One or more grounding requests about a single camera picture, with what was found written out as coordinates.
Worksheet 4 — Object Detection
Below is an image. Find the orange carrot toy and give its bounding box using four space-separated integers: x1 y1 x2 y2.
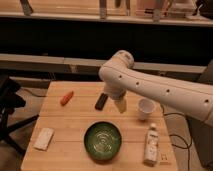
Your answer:
60 91 74 106

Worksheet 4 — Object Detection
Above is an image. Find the green ceramic bowl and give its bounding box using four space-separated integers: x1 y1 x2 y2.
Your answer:
84 121 122 162

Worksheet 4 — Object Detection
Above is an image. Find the white rectangular sponge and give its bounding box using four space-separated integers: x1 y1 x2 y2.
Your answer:
34 128 54 150

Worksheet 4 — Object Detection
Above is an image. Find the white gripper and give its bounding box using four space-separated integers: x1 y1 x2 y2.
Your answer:
104 85 127 113

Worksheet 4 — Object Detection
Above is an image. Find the black cable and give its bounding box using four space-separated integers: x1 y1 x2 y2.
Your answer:
161 105 194 171

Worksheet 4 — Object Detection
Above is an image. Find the wooden table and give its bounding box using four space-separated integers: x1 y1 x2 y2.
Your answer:
21 82 178 171

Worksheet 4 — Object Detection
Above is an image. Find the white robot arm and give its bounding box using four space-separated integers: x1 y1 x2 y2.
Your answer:
98 50 213 127

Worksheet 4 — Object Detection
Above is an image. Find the black office chair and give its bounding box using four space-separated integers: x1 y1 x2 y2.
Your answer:
0 75 40 171

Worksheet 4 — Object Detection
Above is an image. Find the black rectangular block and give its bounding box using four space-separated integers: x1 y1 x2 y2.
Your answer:
95 93 108 111

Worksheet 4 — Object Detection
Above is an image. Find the white plastic bottle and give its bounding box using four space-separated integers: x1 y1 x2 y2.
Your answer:
143 123 159 166

